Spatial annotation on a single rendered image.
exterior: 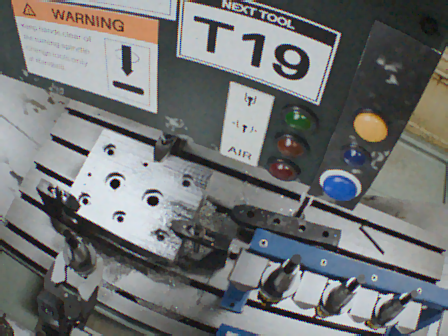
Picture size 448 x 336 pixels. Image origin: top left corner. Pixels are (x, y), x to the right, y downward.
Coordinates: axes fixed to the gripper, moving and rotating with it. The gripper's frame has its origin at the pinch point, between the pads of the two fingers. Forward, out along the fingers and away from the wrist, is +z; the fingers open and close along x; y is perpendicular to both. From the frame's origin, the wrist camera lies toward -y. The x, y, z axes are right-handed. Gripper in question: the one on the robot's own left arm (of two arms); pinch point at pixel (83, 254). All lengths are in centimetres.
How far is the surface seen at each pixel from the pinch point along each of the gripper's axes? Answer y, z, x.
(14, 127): 54, 39, -63
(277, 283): -7.0, 6.7, 30.7
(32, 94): 54, 54, -64
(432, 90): 29, 104, 74
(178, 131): -41.6, 4.2, 14.4
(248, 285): -3.1, 6.0, 26.9
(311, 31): -57, 4, 21
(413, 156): 60, 95, 80
